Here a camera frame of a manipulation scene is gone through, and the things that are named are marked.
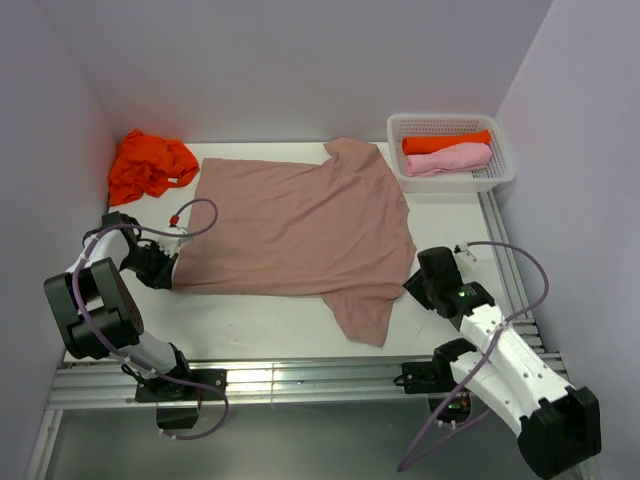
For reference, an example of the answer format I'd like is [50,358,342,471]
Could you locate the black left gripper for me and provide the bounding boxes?
[120,240,179,290]

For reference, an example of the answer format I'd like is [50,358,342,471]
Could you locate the dusty pink t-shirt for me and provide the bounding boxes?
[173,138,416,347]

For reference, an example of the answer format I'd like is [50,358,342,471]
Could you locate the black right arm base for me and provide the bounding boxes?
[393,360,472,426]

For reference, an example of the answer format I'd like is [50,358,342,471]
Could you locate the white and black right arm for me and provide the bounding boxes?
[394,245,602,479]

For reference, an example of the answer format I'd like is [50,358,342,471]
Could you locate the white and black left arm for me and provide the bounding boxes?
[43,211,195,399]

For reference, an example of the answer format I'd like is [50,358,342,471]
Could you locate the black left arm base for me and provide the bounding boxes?
[121,359,227,432]

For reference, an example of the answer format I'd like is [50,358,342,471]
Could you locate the crumpled orange t-shirt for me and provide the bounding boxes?
[107,129,200,206]

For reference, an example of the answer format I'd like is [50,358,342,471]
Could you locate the rolled light pink t-shirt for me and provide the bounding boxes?
[407,143,492,177]

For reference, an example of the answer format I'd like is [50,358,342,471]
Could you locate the white perforated plastic basket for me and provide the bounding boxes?
[387,114,516,193]

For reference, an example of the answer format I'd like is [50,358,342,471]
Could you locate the rolled orange t-shirt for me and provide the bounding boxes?
[401,130,492,155]

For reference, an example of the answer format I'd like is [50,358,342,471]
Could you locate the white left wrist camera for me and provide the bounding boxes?
[156,225,192,256]

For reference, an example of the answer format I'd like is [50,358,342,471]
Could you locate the aluminium frame rail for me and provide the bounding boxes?
[45,357,429,410]

